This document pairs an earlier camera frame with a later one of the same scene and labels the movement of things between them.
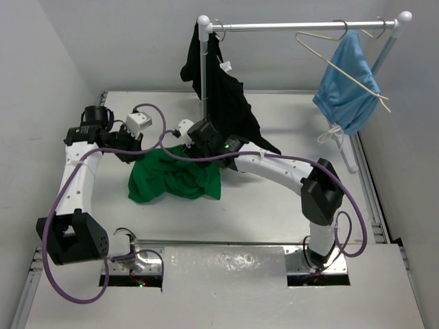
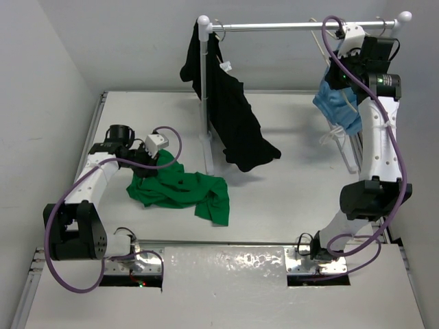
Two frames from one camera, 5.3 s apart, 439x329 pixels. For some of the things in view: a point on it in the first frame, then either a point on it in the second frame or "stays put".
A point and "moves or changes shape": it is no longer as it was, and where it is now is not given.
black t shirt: (227, 103) stays put
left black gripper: (135, 144) → (145, 172)
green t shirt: (153, 175) moves or changes shape
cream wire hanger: (379, 96) → (311, 21)
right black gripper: (191, 151) → (335, 82)
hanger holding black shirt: (219, 38) stays put
